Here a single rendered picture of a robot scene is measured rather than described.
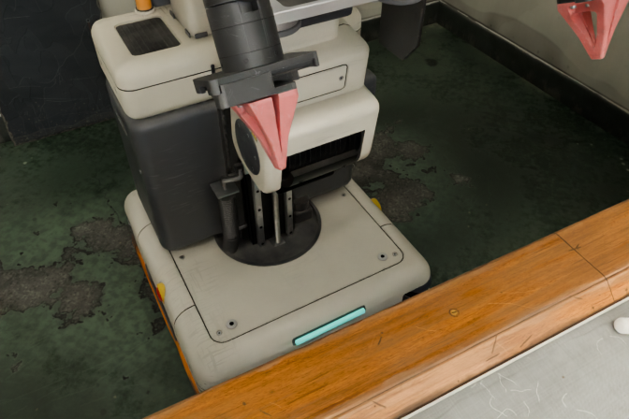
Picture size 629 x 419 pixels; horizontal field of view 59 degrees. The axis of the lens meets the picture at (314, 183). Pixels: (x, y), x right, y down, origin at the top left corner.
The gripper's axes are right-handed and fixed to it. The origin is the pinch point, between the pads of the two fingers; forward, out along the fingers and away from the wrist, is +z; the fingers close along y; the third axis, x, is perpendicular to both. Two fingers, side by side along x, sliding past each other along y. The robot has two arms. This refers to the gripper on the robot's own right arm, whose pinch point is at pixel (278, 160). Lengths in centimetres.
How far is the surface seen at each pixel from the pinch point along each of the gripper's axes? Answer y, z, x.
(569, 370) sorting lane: 25.3, 33.2, -8.2
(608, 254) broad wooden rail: 41.3, 27.0, -1.6
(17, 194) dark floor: -38, 26, 168
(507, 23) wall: 173, 15, 148
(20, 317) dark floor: -45, 51, 120
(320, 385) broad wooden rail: -1.6, 25.8, 0.8
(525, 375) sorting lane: 20.4, 32.3, -6.4
